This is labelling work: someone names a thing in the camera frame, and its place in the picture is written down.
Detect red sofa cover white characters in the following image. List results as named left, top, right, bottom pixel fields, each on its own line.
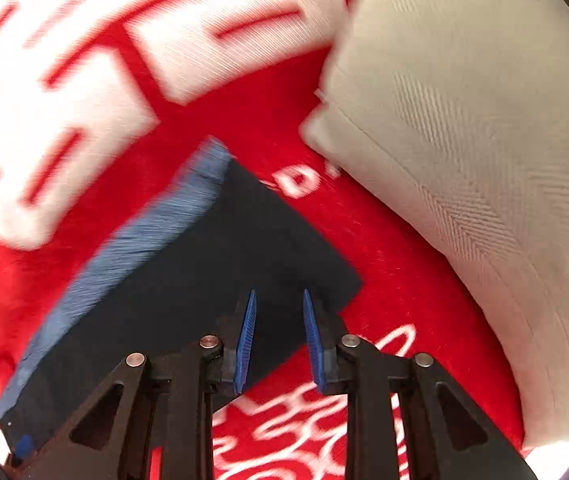
left=0, top=0, right=524, bottom=479

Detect black pants with blue waistband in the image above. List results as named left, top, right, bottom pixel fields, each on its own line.
left=0, top=139, right=361, bottom=454

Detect beige cushion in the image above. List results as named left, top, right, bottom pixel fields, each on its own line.
left=303, top=0, right=569, bottom=446

